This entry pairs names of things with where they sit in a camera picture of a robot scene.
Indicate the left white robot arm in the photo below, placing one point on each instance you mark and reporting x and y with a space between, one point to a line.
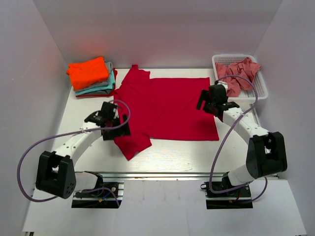
56 174

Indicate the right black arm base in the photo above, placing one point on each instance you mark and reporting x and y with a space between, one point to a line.
240 198

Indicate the white plastic basket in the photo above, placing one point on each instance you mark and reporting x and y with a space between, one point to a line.
246 97

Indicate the crumpled pink t shirt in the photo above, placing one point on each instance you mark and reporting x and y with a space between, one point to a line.
246 69

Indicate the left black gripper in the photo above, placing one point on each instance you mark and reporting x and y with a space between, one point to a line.
123 131

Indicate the folded orange t shirt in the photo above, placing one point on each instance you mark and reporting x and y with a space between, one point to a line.
83 74

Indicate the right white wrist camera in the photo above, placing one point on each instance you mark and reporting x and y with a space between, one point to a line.
224 84

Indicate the folded turquoise t shirt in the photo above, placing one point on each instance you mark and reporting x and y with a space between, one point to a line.
106 86

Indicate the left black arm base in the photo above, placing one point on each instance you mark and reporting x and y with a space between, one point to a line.
103 193

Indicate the aluminium table rail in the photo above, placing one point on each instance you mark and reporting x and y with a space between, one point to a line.
164 157

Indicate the folded dark red t shirt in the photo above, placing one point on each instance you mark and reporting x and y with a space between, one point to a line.
97 94

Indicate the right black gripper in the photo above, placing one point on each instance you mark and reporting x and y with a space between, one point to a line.
204 95

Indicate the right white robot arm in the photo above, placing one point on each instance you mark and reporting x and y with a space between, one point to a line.
266 154

